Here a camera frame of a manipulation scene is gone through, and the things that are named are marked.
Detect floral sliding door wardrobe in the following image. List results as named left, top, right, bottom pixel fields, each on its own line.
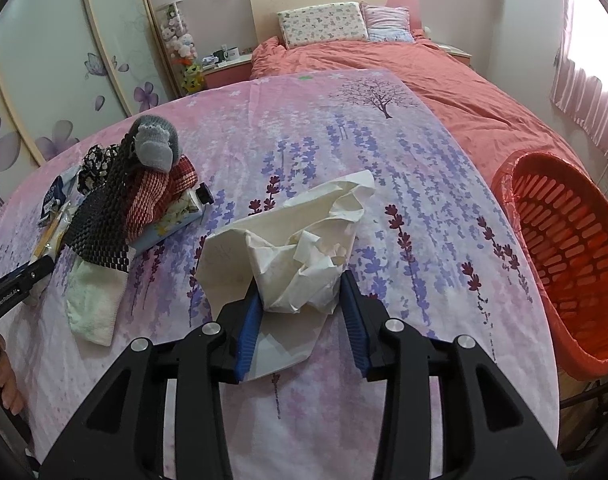
left=0, top=0, right=181, bottom=233

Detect pink and white nightstand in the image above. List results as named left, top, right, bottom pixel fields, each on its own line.
left=434, top=42, right=473, bottom=67
left=201, top=52, right=255, bottom=92

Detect black mesh cloth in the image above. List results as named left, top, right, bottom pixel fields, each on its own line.
left=64, top=147, right=136, bottom=273

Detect black floral scrunchie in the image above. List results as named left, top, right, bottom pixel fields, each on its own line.
left=76, top=144, right=121, bottom=196

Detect bed with coral duvet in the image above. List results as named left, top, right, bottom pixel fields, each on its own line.
left=249, top=35, right=577, bottom=173

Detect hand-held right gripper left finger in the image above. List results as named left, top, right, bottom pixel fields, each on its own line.
left=38, top=280, right=265, bottom=480

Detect white tissue paper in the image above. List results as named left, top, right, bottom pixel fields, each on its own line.
left=196, top=170, right=377, bottom=380

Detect person's left hand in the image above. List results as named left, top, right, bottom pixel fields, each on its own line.
left=0, top=332, right=25, bottom=417

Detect red plastic basket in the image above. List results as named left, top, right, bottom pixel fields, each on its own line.
left=491, top=150, right=608, bottom=382

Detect red striped scrunchie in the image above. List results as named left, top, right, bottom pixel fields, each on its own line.
left=125, top=155, right=199, bottom=243

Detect white and green towel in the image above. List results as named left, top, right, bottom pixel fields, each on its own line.
left=64, top=254, right=128, bottom=347

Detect pink curtain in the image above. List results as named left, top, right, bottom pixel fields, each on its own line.
left=548, top=35, right=608, bottom=157

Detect white floral pillow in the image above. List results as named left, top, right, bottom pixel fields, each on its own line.
left=277, top=1, right=369, bottom=50

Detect floral hand cream tube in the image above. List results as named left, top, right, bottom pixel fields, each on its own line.
left=131, top=182, right=213, bottom=254

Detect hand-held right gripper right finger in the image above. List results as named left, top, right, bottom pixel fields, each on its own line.
left=339, top=272, right=569, bottom=480

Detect pink floral printed bedsheet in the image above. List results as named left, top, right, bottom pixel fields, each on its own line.
left=0, top=69, right=559, bottom=480

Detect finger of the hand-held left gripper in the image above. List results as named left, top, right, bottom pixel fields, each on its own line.
left=0, top=255, right=56, bottom=297

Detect green and yellow plush toy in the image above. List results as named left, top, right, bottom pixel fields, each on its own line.
left=181, top=62, right=205, bottom=94

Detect blue packet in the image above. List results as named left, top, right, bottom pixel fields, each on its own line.
left=38, top=175, right=80, bottom=224

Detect pink striped pillow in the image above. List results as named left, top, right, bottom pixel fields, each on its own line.
left=361, top=2, right=416, bottom=44

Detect hanging plush toys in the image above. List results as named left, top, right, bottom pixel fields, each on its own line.
left=158, top=2, right=201, bottom=62

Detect yellow wrapper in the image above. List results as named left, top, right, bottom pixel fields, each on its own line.
left=31, top=210, right=71, bottom=262

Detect grey knitted sock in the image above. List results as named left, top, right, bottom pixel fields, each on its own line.
left=129, top=115, right=181, bottom=168

